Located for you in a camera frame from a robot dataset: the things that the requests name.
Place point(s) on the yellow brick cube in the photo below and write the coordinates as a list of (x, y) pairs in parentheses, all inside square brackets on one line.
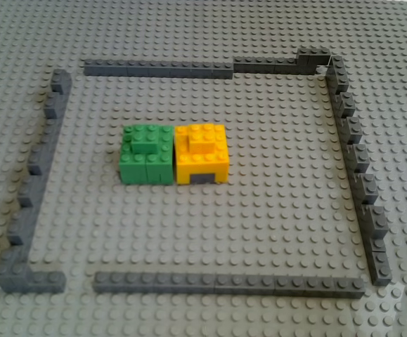
[(203, 162)]

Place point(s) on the green brick cube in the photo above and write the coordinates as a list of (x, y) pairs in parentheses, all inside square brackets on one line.
[(143, 168)]

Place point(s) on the grey studded baseplate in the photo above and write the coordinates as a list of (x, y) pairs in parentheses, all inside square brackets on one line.
[(203, 228)]

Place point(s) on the flat grey brick row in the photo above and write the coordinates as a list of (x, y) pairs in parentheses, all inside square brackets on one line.
[(224, 285), (154, 69)]

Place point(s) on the blackish raised corner brick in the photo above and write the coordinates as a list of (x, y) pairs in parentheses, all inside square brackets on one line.
[(312, 61)]

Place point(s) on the straight toothed grey brick wall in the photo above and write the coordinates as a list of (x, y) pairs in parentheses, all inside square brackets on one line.
[(365, 189)]

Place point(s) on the L-shaped toothed grey brick wall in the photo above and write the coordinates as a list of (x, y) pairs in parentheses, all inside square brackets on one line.
[(13, 278)]

